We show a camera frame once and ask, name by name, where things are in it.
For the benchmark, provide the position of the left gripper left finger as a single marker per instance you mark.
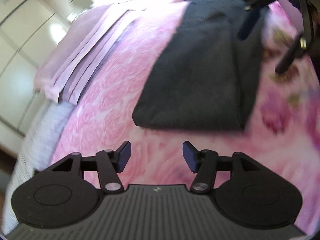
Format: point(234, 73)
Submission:
point(109, 164)

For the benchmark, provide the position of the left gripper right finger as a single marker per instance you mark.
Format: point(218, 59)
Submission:
point(202, 163)

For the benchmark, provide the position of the dark grey jeans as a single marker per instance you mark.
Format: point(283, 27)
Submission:
point(200, 64)

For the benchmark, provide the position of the light blue striped sheet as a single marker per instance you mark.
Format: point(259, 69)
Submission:
point(36, 152)

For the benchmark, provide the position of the pink floral blanket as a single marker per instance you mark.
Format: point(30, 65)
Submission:
point(282, 132)

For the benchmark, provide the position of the folded lilac quilt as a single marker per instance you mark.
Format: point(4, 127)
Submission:
point(90, 40)

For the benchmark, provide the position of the white wardrobe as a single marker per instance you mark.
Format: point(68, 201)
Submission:
point(30, 31)

